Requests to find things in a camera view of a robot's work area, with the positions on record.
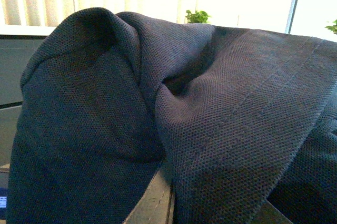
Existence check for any grey metal window pole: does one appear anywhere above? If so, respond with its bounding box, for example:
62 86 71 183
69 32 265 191
285 0 298 34

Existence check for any green plant at right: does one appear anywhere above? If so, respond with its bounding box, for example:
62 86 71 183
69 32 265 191
325 20 337 35

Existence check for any green potted plant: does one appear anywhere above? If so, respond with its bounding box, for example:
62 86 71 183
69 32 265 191
185 10 211 24

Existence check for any dark navy knit garment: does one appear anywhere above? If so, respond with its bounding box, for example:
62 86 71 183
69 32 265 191
6 8 336 223

